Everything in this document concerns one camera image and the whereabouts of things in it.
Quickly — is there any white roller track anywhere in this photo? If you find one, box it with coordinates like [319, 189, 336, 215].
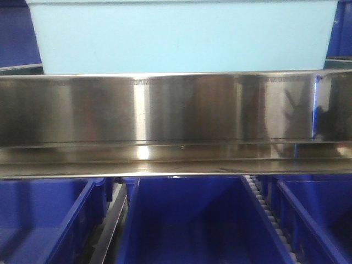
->
[244, 175, 300, 263]

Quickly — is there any dark blue bin upper left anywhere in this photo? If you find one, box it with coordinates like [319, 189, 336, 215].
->
[1, 1, 41, 68]

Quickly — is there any dark blue bin lower right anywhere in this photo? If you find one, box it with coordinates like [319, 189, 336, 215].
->
[271, 178, 352, 264]

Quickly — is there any dark blue bin upper right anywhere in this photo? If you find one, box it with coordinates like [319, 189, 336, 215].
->
[327, 1, 351, 58]

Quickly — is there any light blue plastic bin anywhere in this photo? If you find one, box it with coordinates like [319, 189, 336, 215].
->
[27, 1, 338, 74]

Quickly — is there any dark blue bin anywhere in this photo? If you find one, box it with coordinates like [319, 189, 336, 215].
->
[327, 1, 351, 58]
[1, 1, 41, 68]
[271, 178, 352, 264]
[1, 178, 113, 263]
[116, 176, 293, 263]

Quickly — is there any dark blue bin lower left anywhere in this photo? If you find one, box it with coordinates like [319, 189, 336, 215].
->
[1, 178, 113, 263]

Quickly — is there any metal shelf divider rail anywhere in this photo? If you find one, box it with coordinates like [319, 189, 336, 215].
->
[89, 184, 128, 263]

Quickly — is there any dark blue bin lower middle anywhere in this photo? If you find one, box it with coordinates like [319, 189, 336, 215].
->
[116, 176, 293, 263]

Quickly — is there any stainless steel shelf front rail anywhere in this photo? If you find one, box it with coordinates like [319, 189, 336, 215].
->
[1, 70, 351, 179]

